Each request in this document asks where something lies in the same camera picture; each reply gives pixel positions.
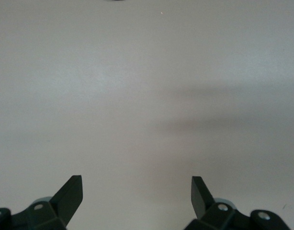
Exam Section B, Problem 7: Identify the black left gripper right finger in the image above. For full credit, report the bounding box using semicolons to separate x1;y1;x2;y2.
184;176;292;230

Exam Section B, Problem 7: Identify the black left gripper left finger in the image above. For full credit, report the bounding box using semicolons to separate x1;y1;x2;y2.
0;175;84;230

